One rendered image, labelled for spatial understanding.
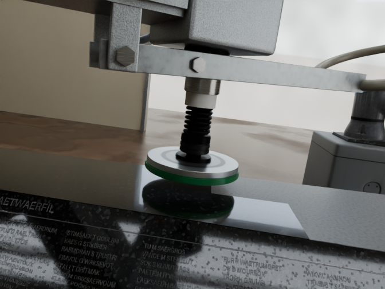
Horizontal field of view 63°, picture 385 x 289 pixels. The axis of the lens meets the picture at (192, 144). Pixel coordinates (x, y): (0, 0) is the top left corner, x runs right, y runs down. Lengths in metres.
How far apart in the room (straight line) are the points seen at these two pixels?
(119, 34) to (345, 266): 0.53
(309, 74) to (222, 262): 0.49
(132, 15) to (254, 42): 0.23
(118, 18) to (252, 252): 0.44
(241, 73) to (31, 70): 5.86
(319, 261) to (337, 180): 1.05
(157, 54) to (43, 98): 5.77
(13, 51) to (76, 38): 1.19
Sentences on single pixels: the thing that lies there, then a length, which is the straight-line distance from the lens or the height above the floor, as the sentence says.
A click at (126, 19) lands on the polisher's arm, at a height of 1.14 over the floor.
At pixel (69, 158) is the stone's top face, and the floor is 0.82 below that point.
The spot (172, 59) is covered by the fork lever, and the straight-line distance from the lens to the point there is 0.61.
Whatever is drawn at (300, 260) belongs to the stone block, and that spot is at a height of 0.80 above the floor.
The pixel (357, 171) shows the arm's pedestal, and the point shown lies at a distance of 1.63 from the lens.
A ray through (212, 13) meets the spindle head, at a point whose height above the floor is 1.18.
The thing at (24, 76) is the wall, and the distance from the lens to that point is 6.49.
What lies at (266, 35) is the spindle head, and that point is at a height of 1.16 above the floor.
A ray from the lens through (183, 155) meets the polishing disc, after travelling 0.71.
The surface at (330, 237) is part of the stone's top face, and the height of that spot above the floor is 0.82.
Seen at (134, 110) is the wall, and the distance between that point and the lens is 5.69.
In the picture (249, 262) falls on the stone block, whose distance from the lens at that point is 0.55.
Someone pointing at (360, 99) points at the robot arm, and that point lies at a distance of 1.75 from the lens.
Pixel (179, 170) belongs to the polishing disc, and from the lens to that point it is 0.64.
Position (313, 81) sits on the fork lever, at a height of 1.09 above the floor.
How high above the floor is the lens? 1.07
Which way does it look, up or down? 12 degrees down
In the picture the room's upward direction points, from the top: 7 degrees clockwise
